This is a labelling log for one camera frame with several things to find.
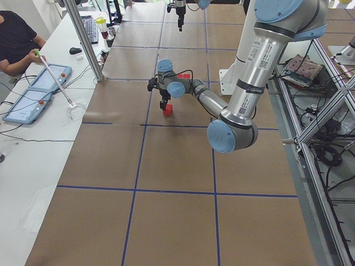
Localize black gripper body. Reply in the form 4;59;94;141
167;0;186;17
147;78;170;103

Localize red block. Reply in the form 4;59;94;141
163;104;173;116

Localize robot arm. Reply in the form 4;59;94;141
147;1;328;153
166;0;211;32

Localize metal cup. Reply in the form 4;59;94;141
108;27;116;37

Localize yellow lidded jar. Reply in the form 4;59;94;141
95;17;107;33

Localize black computer mouse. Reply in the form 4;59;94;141
69;47;82;55

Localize black keyboard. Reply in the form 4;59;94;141
80;16;98;44

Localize right teach pendant tablet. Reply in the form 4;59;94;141
28;64;72;93

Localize teach pendant tablet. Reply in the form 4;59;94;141
28;64;72;93
2;89;52;125

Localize left teach pendant tablet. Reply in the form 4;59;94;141
2;89;52;125

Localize patterned cloth bundle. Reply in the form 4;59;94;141
281;54;323;88

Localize person in black shirt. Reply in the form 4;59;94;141
1;11;46;77

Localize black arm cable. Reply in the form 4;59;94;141
154;69;194;83

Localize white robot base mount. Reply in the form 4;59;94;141
219;68;238;95

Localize green handled grabber stick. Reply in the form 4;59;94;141
34;49;85;120

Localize aluminium frame post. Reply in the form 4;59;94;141
63;0;104;81

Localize coiled black floor cables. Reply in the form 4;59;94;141
313;144;344;167

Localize aluminium frame rail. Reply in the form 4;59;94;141
270;40;354;265

